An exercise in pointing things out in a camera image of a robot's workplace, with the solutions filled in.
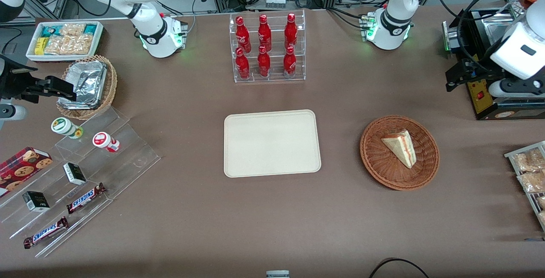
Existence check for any Snickers chocolate bar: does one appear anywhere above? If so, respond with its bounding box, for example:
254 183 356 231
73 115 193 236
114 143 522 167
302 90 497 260
23 216 70 249
66 183 107 215

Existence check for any brown round wicker basket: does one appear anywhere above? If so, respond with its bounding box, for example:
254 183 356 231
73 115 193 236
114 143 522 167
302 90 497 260
359 115 440 192

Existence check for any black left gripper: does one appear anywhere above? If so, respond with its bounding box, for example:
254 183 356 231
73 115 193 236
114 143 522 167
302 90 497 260
445 59 508 93

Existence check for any metal wire rack tray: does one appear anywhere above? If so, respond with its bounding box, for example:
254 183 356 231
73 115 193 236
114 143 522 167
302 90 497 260
504 140 545 232

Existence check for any red lid yogurt cup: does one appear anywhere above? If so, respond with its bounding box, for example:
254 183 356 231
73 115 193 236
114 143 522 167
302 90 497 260
92 132 121 153

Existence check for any clear acrylic step display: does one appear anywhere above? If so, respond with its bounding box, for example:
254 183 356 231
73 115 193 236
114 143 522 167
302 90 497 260
0 105 162 258

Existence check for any red chocolate chip cookie box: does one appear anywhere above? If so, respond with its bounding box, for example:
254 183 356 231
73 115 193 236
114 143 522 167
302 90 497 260
0 146 54 198

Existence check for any green lid yogurt cup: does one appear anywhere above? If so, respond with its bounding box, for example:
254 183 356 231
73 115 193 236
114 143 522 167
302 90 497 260
51 117 84 140

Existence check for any red cola bottle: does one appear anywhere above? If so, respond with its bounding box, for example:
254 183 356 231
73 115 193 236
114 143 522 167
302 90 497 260
235 16 252 54
258 14 273 52
257 46 271 77
284 13 298 51
283 46 297 78
235 47 251 80

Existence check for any beige plastic serving tray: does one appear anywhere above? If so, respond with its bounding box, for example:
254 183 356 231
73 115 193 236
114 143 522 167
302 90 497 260
223 109 322 179

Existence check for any aluminium foil container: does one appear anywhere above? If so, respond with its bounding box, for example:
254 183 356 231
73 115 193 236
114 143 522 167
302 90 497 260
58 60 108 110

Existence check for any small black carton box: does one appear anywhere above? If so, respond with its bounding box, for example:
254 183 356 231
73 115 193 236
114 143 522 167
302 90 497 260
63 162 87 186
22 191 51 213

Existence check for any clear bag of crackers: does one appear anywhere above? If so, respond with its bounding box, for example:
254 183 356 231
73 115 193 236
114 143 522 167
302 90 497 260
44 35 93 55
60 23 86 37

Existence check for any white rectangular snack bin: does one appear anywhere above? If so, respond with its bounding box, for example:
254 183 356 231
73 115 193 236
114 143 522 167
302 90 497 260
26 21 105 63

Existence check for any black cable loop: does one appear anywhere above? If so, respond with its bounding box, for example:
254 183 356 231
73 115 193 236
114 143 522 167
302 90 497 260
368 258 431 278

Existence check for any black countertop heating machine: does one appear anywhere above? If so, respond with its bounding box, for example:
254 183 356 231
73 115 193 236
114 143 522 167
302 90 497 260
442 0 545 121

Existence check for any light wicker basket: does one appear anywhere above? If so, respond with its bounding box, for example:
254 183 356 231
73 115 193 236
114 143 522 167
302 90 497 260
56 55 118 120

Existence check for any triangle sandwich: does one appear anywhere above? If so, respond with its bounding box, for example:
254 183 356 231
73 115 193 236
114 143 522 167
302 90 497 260
380 129 416 169

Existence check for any clear acrylic bottle rack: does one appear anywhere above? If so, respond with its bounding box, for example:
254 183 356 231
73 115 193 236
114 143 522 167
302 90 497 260
229 9 307 84

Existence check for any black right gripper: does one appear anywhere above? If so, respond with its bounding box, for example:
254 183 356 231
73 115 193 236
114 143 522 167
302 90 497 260
0 54 77 103

